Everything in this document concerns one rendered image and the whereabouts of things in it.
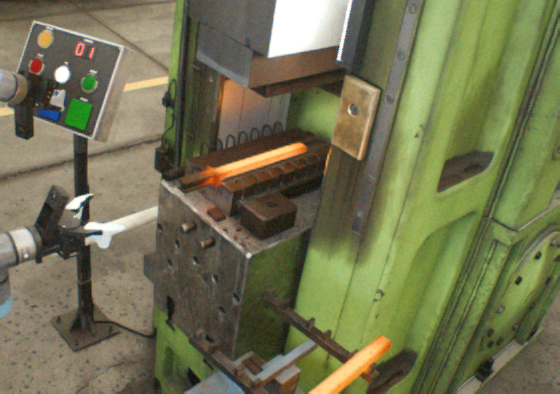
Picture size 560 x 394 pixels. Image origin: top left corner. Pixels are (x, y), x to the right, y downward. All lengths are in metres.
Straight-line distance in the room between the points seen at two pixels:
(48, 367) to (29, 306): 0.34
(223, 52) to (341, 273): 0.61
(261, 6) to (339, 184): 0.45
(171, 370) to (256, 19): 1.26
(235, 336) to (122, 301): 1.08
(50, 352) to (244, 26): 1.54
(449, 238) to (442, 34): 0.74
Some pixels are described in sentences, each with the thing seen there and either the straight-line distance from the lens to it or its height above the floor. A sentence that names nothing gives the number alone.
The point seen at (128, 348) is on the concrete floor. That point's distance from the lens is 2.55.
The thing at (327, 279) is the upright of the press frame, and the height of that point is 0.82.
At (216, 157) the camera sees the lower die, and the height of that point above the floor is 0.98.
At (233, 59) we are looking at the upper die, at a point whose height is 1.32.
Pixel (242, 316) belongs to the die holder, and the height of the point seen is 0.71.
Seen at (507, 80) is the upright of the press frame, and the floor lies 1.36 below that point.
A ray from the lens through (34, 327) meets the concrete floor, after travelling 2.64.
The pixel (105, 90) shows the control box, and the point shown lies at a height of 1.08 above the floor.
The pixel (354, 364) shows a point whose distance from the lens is 1.31.
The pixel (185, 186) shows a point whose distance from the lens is 1.61.
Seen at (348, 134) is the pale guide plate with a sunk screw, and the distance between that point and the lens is 1.45.
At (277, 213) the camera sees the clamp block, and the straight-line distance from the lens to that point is 1.59.
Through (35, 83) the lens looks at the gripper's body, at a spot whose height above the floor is 1.18.
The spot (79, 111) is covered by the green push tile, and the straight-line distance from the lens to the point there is 1.89.
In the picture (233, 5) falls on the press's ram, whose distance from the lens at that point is 1.48.
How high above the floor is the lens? 1.86
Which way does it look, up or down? 31 degrees down
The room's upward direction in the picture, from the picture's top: 10 degrees clockwise
